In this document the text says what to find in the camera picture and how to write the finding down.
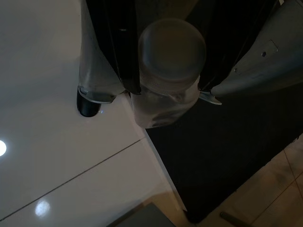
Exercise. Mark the black floor mat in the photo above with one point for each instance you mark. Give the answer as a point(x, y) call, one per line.
point(213, 153)

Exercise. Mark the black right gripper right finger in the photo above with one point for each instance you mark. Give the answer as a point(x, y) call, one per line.
point(222, 47)

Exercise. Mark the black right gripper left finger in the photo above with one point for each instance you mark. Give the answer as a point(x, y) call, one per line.
point(125, 47)

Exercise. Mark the silver right robot leg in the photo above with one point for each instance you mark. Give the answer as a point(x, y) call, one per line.
point(99, 47)

